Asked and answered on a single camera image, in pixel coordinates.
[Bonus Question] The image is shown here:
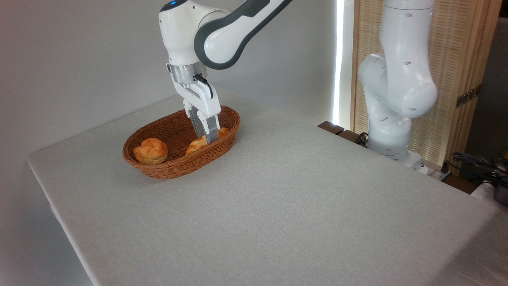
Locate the round golden bread roll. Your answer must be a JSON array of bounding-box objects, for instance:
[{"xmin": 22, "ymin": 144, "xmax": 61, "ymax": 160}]
[{"xmin": 133, "ymin": 138, "xmax": 168, "ymax": 165}]

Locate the long braided bread loaf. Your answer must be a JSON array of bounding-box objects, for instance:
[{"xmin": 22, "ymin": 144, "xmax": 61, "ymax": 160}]
[{"xmin": 185, "ymin": 127, "xmax": 231, "ymax": 155}]

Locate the wooden slatted folding screen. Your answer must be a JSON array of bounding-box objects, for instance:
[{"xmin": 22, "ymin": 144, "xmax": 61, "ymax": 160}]
[{"xmin": 351, "ymin": 0, "xmax": 502, "ymax": 167}]

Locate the black screen hinge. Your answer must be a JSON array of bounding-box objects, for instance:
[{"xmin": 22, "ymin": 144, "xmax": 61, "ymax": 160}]
[{"xmin": 456, "ymin": 85, "xmax": 482, "ymax": 108}]

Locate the grey linen tablecloth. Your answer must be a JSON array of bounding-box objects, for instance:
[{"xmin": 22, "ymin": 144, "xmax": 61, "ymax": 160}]
[{"xmin": 27, "ymin": 93, "xmax": 508, "ymax": 286}]

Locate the brown wicker basket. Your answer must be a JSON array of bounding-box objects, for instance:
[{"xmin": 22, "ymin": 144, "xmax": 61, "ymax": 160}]
[{"xmin": 122, "ymin": 105, "xmax": 241, "ymax": 180}]

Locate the black cable bundle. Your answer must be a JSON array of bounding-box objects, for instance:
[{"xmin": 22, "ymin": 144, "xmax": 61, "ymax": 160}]
[{"xmin": 452, "ymin": 151, "xmax": 508, "ymax": 187}]

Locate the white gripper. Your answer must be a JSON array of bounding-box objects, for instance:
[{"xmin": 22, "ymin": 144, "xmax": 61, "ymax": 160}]
[{"xmin": 171, "ymin": 74, "xmax": 221, "ymax": 144}]

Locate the dark wooden bench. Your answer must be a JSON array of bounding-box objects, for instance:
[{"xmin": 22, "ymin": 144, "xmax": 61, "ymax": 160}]
[{"xmin": 317, "ymin": 121, "xmax": 368, "ymax": 147}]

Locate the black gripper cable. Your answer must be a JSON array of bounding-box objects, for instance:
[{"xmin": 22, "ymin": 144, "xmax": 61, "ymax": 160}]
[{"xmin": 194, "ymin": 74, "xmax": 214, "ymax": 100}]

